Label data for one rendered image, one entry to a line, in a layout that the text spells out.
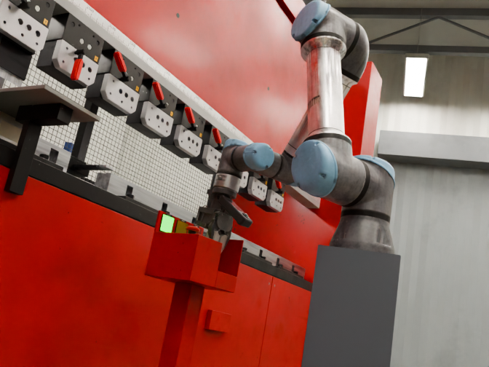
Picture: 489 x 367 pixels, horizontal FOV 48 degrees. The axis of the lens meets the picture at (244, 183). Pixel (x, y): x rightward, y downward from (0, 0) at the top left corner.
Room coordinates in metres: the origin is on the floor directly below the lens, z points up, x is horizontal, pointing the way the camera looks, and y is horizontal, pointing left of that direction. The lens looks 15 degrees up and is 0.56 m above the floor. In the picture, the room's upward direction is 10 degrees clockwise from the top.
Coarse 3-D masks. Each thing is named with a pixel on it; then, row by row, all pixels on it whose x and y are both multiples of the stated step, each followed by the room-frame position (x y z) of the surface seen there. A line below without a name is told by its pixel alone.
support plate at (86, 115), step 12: (0, 96) 1.24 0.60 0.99; (12, 96) 1.22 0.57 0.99; (24, 96) 1.21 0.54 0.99; (36, 96) 1.19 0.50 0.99; (48, 96) 1.18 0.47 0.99; (60, 96) 1.17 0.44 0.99; (0, 108) 1.33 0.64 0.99; (12, 108) 1.31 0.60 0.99; (72, 108) 1.23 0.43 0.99; (84, 108) 1.24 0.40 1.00; (72, 120) 1.32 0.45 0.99; (84, 120) 1.30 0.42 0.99; (96, 120) 1.28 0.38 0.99
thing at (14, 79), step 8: (0, 40) 1.30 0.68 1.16; (8, 40) 1.32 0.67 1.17; (0, 48) 1.31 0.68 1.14; (8, 48) 1.33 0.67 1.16; (16, 48) 1.34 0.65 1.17; (0, 56) 1.31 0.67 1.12; (8, 56) 1.33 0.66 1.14; (16, 56) 1.35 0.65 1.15; (24, 56) 1.37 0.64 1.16; (32, 56) 1.39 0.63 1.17; (0, 64) 1.32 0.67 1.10; (8, 64) 1.34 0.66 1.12; (16, 64) 1.36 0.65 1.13; (24, 64) 1.37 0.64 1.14; (0, 72) 1.33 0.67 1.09; (8, 72) 1.35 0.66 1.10; (16, 72) 1.36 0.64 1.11; (24, 72) 1.38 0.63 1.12; (8, 80) 1.36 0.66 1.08; (16, 80) 1.38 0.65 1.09; (24, 80) 1.39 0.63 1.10
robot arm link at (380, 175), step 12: (360, 156) 1.24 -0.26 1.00; (372, 168) 1.22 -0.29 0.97; (384, 168) 1.22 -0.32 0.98; (372, 180) 1.20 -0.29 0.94; (384, 180) 1.22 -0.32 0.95; (372, 192) 1.21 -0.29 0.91; (384, 192) 1.23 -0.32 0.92; (348, 204) 1.23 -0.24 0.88; (360, 204) 1.23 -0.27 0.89; (372, 204) 1.22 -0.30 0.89; (384, 204) 1.23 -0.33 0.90
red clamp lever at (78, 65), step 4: (84, 48) 1.44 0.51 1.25; (76, 52) 1.45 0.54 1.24; (80, 52) 1.44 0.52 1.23; (84, 52) 1.44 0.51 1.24; (80, 56) 1.44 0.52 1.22; (76, 60) 1.44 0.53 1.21; (80, 60) 1.44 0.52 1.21; (76, 64) 1.44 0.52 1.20; (80, 64) 1.44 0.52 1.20; (76, 68) 1.44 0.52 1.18; (80, 68) 1.44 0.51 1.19; (72, 72) 1.44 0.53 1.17; (76, 72) 1.44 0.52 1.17; (80, 72) 1.45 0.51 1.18; (72, 76) 1.44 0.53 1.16; (76, 76) 1.44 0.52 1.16
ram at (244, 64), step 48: (96, 0) 1.49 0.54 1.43; (144, 0) 1.65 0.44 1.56; (192, 0) 1.86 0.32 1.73; (240, 0) 2.13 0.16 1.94; (144, 48) 1.70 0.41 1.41; (192, 48) 1.91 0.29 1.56; (240, 48) 2.19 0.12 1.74; (288, 48) 2.57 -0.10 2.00; (240, 96) 2.25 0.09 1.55; (288, 96) 2.64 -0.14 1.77; (288, 192) 2.95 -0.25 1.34
